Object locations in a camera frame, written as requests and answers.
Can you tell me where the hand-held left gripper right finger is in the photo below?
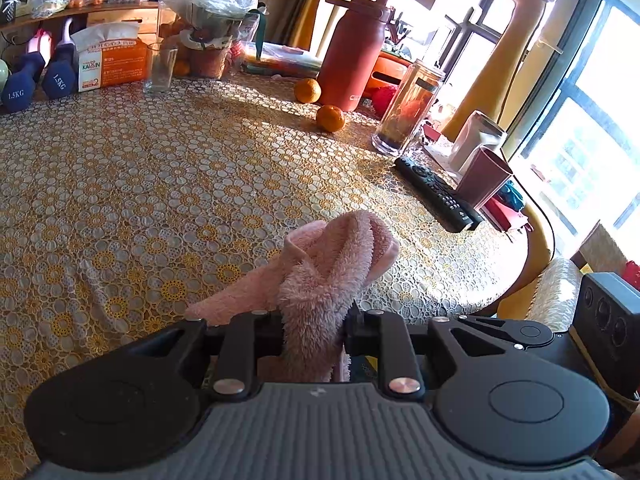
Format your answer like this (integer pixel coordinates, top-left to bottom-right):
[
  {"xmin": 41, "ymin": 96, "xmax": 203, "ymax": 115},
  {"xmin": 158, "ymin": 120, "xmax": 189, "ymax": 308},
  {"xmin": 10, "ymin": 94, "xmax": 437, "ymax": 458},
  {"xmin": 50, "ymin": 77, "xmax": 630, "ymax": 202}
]
[{"xmin": 344, "ymin": 309, "xmax": 501, "ymax": 402}]

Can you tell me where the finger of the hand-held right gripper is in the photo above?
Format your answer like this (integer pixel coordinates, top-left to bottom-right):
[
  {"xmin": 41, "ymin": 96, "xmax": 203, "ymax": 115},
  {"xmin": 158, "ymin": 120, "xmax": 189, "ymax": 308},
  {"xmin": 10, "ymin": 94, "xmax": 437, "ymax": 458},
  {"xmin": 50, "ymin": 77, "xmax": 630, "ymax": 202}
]
[{"xmin": 459, "ymin": 314, "xmax": 555, "ymax": 349}]

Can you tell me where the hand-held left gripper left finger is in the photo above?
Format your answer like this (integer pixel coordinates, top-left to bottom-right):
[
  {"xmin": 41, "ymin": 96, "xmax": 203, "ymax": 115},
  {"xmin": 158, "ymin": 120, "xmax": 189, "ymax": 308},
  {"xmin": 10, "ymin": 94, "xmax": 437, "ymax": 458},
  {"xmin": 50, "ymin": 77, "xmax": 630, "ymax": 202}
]
[{"xmin": 132, "ymin": 310, "xmax": 287, "ymax": 402}]

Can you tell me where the pink fluffy towel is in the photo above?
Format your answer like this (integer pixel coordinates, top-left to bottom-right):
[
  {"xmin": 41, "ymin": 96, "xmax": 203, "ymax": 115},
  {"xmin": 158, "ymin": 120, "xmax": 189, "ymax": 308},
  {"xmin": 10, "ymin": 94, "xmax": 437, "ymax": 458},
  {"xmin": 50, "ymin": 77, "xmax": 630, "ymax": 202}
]
[{"xmin": 184, "ymin": 209, "xmax": 401, "ymax": 384}]

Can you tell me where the lace chair cushion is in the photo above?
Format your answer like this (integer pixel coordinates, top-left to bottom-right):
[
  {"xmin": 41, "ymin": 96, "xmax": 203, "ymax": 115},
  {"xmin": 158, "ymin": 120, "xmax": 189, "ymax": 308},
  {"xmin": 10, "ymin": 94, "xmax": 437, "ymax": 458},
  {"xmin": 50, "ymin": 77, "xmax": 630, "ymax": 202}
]
[{"xmin": 520, "ymin": 257, "xmax": 587, "ymax": 334}]

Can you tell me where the yellow chair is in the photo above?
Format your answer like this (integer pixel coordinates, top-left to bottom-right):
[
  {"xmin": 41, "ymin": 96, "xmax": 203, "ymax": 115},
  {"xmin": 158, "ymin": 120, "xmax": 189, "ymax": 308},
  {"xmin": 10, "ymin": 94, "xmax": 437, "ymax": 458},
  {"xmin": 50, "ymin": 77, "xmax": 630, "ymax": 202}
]
[{"xmin": 492, "ymin": 199, "xmax": 557, "ymax": 322}]

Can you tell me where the red box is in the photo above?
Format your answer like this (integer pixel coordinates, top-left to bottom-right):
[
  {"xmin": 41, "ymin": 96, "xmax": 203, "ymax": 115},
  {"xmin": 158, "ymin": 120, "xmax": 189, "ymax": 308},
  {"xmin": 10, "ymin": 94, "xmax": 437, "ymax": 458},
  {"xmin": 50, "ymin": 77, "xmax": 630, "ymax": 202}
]
[{"xmin": 481, "ymin": 197, "xmax": 535, "ymax": 234}]

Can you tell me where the maroon cup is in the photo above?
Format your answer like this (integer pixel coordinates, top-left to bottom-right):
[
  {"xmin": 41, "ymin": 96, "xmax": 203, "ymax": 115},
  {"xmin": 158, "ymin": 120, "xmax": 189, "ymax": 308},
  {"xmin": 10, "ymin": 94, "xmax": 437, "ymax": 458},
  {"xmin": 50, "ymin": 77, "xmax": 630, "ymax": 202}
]
[{"xmin": 454, "ymin": 147, "xmax": 515, "ymax": 211}]

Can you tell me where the black remote control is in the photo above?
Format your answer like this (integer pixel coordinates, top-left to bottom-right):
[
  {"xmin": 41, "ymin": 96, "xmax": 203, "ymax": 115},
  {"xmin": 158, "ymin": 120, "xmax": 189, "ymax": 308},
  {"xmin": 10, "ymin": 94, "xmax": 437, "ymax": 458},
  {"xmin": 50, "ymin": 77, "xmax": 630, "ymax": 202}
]
[{"xmin": 393, "ymin": 156, "xmax": 485, "ymax": 234}]

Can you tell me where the white mug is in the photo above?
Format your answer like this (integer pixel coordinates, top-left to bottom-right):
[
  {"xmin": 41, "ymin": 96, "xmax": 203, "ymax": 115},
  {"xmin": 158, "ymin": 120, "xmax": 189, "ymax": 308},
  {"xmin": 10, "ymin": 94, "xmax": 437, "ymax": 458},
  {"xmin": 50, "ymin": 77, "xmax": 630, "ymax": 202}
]
[{"xmin": 447, "ymin": 110, "xmax": 509, "ymax": 176}]

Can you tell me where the orange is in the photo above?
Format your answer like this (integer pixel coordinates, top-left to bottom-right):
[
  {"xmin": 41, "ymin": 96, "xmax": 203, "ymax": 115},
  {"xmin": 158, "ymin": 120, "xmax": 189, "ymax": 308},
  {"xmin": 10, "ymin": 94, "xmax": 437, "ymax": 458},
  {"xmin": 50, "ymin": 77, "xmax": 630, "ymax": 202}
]
[
  {"xmin": 293, "ymin": 78, "xmax": 322, "ymax": 105},
  {"xmin": 315, "ymin": 104, "xmax": 347, "ymax": 134}
]

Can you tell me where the glass tea bottle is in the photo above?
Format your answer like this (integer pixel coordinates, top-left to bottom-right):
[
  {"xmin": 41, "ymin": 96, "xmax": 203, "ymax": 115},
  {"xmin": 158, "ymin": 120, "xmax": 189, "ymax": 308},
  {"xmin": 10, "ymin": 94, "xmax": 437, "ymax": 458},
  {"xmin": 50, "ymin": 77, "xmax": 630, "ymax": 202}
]
[{"xmin": 371, "ymin": 58, "xmax": 447, "ymax": 157}]

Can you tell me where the red ball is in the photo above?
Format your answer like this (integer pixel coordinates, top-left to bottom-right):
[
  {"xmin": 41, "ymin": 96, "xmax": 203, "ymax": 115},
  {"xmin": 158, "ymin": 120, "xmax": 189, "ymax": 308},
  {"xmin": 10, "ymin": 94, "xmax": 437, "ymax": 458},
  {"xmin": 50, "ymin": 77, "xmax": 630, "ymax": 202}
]
[{"xmin": 369, "ymin": 84, "xmax": 400, "ymax": 119}]

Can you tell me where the orange tissue box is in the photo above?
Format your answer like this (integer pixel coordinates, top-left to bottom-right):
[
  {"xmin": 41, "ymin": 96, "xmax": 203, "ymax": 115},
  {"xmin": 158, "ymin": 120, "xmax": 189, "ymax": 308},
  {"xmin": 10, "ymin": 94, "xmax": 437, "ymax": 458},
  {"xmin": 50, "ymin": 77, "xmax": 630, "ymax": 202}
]
[{"xmin": 369, "ymin": 52, "xmax": 417, "ymax": 99}]

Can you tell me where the stack of folders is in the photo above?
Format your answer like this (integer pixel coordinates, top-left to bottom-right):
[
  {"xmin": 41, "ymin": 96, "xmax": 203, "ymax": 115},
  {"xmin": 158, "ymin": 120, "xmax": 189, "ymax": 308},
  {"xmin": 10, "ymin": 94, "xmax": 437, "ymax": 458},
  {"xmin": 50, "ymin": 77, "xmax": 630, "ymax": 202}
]
[{"xmin": 239, "ymin": 41, "xmax": 324, "ymax": 79}]

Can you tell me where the tan giraffe figure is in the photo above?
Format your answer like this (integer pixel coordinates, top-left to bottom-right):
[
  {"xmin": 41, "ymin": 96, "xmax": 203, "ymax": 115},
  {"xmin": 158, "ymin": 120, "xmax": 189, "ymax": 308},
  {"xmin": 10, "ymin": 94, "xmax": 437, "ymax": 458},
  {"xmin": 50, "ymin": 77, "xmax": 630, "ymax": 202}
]
[{"xmin": 442, "ymin": 0, "xmax": 559, "ymax": 144}]

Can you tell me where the red water bottle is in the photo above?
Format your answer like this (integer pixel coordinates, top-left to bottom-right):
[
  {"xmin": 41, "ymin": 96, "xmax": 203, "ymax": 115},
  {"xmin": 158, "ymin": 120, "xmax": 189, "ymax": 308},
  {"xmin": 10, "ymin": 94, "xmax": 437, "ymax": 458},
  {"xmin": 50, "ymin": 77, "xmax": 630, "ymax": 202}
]
[{"xmin": 316, "ymin": 0, "xmax": 396, "ymax": 113}]

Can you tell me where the clear drinking glass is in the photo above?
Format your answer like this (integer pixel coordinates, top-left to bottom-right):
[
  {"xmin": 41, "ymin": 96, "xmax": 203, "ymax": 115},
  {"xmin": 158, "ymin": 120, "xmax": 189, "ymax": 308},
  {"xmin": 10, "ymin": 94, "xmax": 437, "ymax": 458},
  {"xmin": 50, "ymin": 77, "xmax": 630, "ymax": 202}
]
[{"xmin": 143, "ymin": 42, "xmax": 180, "ymax": 94}]

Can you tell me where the orange white tissue pack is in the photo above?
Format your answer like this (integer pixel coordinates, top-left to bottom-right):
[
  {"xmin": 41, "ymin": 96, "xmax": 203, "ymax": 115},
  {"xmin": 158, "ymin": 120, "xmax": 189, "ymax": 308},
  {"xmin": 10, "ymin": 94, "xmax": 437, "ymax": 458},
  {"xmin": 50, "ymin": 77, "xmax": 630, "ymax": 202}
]
[{"xmin": 71, "ymin": 22, "xmax": 150, "ymax": 93}]

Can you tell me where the yellow curtain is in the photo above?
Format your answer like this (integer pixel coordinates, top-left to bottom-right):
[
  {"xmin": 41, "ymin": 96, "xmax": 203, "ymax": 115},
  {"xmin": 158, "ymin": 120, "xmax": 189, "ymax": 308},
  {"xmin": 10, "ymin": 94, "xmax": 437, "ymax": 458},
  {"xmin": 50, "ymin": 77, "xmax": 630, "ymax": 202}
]
[{"xmin": 289, "ymin": 0, "xmax": 347, "ymax": 52}]

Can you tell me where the blue dumbbell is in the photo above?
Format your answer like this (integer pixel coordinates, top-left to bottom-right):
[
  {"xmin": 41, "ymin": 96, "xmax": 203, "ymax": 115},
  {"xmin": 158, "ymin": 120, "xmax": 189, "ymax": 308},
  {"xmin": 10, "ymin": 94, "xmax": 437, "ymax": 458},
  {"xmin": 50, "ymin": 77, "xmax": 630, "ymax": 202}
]
[
  {"xmin": 0, "ymin": 52, "xmax": 46, "ymax": 114},
  {"xmin": 41, "ymin": 44, "xmax": 79, "ymax": 101}
]

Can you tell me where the wooden shelf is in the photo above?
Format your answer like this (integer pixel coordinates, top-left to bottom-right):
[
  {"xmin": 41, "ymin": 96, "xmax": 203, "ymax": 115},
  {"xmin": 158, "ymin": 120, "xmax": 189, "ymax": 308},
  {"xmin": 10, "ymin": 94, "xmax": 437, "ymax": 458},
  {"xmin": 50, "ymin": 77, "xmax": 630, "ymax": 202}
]
[{"xmin": 0, "ymin": 1, "xmax": 177, "ymax": 37}]

